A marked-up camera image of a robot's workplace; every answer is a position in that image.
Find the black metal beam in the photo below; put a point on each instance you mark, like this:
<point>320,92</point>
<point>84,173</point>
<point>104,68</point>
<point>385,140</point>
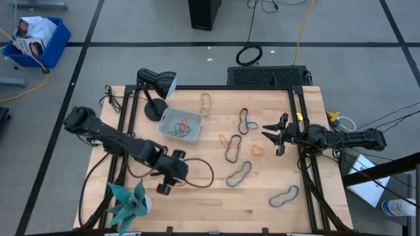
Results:
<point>377,172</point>

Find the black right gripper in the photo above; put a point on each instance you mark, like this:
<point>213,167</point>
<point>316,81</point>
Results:
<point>288,134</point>

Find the white paper sheet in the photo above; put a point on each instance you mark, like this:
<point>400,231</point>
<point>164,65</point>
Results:
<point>370,191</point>

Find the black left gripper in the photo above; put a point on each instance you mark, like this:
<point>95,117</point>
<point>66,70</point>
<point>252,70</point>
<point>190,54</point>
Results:
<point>164,165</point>

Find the black equipment base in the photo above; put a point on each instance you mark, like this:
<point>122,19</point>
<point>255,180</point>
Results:
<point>4,114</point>

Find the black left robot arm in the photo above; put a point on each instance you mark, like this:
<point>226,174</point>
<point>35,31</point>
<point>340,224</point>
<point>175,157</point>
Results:
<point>98,128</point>

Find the grey metal furniture foot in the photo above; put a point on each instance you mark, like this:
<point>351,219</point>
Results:
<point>13,82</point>
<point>39,5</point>

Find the black computer tower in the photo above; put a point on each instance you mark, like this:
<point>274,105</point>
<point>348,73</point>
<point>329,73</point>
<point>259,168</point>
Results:
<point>203,14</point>

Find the green rubber band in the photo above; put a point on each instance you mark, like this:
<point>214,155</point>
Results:
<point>178,134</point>

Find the white paper packaging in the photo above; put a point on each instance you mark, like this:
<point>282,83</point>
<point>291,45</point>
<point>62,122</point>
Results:
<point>44,31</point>

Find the white plastic bottle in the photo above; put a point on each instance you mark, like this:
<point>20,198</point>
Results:
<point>398,207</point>

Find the red rubber band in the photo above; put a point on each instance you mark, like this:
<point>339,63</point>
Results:
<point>180,184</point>
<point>184,126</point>

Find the black perforated computer case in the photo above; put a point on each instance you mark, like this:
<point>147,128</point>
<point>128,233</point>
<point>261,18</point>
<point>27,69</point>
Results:
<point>262,76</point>

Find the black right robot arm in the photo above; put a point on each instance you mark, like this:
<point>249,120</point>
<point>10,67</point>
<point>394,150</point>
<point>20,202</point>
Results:
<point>354,137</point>

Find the white plant pot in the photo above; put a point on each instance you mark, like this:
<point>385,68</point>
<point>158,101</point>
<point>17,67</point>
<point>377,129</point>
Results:
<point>148,203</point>

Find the black rubber band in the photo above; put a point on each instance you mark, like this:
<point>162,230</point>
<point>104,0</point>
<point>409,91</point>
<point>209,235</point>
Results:
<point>236,135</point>
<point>243,133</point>

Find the orange rubber band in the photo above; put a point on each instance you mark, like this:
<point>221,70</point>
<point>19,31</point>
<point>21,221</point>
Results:
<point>224,141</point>
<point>252,150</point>
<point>185,121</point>

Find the tan rubber band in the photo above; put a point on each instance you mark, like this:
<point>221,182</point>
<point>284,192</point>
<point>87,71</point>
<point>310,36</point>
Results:
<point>205,115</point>

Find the white plastic bin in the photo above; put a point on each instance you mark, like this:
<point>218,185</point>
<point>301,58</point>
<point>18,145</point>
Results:
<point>170,119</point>

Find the teal artificial plant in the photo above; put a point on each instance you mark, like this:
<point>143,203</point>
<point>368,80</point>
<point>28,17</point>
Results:
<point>129,204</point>

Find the black aluminium table frame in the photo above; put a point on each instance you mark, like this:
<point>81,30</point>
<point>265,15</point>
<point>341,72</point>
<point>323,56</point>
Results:
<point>229,88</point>

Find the white printed cardboard box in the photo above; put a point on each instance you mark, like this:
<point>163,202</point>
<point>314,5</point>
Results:
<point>24,44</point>
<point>28,22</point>

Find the blue plastic crate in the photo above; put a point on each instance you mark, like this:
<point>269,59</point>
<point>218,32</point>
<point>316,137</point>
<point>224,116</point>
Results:
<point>55,49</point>

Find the black desk lamp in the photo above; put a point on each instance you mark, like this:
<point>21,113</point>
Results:
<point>157,82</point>

